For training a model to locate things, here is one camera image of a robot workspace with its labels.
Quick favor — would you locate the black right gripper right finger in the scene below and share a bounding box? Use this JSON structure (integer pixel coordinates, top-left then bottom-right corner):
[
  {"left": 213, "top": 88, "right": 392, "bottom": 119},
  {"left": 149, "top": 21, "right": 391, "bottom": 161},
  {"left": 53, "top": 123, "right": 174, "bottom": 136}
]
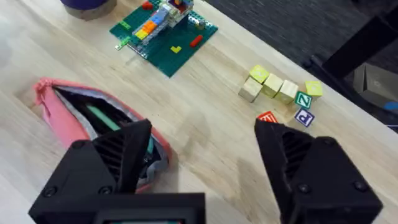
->
[{"left": 254, "top": 118, "right": 384, "bottom": 224}]

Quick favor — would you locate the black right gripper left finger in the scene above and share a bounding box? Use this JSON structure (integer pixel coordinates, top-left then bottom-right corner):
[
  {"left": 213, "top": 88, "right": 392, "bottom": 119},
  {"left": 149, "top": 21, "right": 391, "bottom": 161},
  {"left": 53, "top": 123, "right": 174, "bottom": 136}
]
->
[{"left": 28, "top": 119, "right": 153, "bottom": 218}]

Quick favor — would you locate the pink zip bag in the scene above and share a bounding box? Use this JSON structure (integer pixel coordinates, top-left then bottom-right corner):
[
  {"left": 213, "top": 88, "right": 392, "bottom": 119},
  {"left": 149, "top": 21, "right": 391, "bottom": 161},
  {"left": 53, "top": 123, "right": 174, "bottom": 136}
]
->
[{"left": 33, "top": 77, "right": 172, "bottom": 194}]

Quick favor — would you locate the wooden letter blocks heap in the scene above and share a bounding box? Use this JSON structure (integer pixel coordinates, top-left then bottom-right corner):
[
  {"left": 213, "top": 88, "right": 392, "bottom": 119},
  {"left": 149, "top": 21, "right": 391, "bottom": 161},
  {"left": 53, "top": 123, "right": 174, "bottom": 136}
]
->
[{"left": 238, "top": 64, "right": 324, "bottom": 128}]

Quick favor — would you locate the grey box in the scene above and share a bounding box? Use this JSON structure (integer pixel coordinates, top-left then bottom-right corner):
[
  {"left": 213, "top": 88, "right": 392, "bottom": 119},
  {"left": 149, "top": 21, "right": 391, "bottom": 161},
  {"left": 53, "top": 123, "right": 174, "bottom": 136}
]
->
[{"left": 353, "top": 62, "right": 398, "bottom": 108}]

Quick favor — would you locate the green board with toy blocks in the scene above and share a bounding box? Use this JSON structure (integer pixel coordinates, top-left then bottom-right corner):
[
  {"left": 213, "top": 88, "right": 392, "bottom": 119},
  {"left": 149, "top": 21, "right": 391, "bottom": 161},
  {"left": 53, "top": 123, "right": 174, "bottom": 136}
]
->
[{"left": 109, "top": 0, "right": 219, "bottom": 78}]

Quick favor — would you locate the purple round object on base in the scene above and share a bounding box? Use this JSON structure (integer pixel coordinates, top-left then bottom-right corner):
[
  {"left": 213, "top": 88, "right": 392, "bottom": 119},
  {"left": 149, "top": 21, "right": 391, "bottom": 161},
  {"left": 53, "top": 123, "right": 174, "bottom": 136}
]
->
[{"left": 60, "top": 0, "right": 118, "bottom": 22}]

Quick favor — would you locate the black table leg frame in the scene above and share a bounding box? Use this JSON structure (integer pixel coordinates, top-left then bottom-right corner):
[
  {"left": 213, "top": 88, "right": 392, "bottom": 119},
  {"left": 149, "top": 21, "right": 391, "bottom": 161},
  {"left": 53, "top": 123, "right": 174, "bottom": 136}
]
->
[{"left": 303, "top": 6, "right": 398, "bottom": 125}]

